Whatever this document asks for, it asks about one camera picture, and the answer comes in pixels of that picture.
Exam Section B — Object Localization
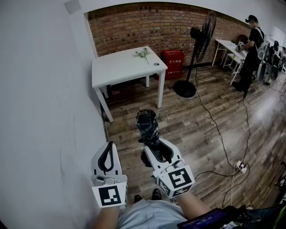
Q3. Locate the black standing fan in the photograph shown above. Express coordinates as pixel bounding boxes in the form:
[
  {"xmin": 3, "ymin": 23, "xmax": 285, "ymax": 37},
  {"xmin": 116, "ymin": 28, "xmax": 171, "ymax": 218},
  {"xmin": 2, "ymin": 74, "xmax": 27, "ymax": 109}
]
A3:
[{"xmin": 173, "ymin": 10, "xmax": 218, "ymax": 98}]

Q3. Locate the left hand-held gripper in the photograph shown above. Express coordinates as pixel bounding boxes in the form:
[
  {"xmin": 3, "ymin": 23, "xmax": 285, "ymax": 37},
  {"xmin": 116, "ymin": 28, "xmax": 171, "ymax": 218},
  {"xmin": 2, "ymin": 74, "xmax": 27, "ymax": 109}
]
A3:
[{"xmin": 90, "ymin": 141, "xmax": 129, "ymax": 209}]

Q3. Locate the white side table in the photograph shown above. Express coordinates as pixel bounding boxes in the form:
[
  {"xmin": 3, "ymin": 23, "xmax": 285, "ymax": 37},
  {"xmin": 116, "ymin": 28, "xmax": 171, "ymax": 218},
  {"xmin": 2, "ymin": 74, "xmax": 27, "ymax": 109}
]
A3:
[{"xmin": 211, "ymin": 38, "xmax": 249, "ymax": 86}]

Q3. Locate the dark tablet with screen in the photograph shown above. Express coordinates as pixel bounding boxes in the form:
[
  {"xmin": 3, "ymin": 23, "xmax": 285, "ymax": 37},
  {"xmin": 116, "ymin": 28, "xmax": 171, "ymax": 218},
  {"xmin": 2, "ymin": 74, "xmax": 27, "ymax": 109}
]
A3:
[{"xmin": 177, "ymin": 207, "xmax": 234, "ymax": 229}]

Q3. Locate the person's right forearm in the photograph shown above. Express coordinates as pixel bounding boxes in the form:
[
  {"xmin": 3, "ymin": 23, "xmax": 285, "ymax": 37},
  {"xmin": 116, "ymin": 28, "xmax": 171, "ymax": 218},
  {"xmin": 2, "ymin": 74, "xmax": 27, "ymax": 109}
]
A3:
[{"xmin": 176, "ymin": 191, "xmax": 212, "ymax": 225}]

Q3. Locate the person's light blue clothing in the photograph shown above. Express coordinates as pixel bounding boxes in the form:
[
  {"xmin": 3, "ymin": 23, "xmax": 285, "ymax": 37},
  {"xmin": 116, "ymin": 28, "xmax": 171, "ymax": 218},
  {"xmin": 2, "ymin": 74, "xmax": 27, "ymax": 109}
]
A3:
[{"xmin": 117, "ymin": 199, "xmax": 186, "ymax": 229}]

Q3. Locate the black floor cable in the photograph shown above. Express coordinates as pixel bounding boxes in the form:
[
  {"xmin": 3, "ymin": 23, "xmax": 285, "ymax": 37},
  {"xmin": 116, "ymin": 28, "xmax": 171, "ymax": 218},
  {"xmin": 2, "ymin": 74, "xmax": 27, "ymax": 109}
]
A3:
[{"xmin": 242, "ymin": 96, "xmax": 252, "ymax": 167}]

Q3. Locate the white wall plate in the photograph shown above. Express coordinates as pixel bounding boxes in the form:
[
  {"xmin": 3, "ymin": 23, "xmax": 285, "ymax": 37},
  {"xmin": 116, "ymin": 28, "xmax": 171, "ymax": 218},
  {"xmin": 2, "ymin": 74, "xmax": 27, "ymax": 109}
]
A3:
[{"xmin": 64, "ymin": 0, "xmax": 81, "ymax": 15}]

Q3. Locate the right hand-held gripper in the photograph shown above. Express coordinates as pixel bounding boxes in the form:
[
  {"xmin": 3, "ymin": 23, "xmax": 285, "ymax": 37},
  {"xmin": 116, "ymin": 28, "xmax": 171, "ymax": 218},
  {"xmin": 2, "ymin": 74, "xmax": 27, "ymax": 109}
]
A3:
[{"xmin": 143, "ymin": 137, "xmax": 196, "ymax": 200}]

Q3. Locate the white power strip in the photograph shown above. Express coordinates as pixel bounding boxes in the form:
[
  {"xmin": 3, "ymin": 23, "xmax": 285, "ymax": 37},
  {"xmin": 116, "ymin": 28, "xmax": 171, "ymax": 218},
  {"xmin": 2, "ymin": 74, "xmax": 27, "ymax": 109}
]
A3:
[{"xmin": 234, "ymin": 160, "xmax": 248, "ymax": 175}]

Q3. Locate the person's left forearm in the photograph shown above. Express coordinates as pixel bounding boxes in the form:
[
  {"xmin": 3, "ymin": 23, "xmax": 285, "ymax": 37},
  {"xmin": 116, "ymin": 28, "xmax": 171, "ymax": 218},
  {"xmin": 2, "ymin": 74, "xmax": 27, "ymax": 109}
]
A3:
[{"xmin": 90, "ymin": 204, "xmax": 121, "ymax": 229}]

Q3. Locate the red fire equipment box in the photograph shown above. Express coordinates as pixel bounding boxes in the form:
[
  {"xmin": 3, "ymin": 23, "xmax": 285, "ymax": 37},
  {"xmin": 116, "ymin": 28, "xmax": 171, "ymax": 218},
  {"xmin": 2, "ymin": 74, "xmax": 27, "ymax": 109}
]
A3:
[{"xmin": 156, "ymin": 49, "xmax": 186, "ymax": 81}]

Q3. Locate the black fan cable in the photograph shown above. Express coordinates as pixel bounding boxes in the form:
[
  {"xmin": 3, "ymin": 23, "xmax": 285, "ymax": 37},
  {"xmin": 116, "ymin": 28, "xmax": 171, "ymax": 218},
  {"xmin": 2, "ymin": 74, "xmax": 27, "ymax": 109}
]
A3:
[{"xmin": 193, "ymin": 64, "xmax": 238, "ymax": 171}]

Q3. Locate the white artificial flower bouquet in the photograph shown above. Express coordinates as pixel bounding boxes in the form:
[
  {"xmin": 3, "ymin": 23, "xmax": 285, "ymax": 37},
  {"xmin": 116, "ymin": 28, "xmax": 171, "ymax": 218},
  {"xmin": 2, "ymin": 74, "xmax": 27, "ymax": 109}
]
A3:
[{"xmin": 133, "ymin": 47, "xmax": 151, "ymax": 65}]

